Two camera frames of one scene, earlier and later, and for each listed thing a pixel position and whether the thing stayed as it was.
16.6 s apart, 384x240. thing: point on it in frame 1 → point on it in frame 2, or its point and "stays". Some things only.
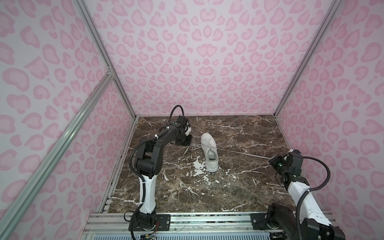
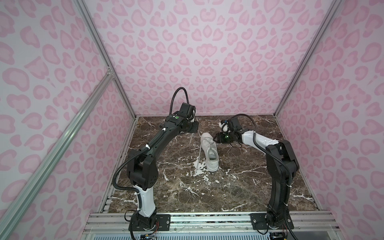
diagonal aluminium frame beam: x=7 y=215 stays
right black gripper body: x=279 y=165 → x=227 y=137
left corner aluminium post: x=86 y=13 stays
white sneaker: x=209 y=145 stays
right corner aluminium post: x=334 y=8 stays
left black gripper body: x=184 y=140 → x=192 y=126
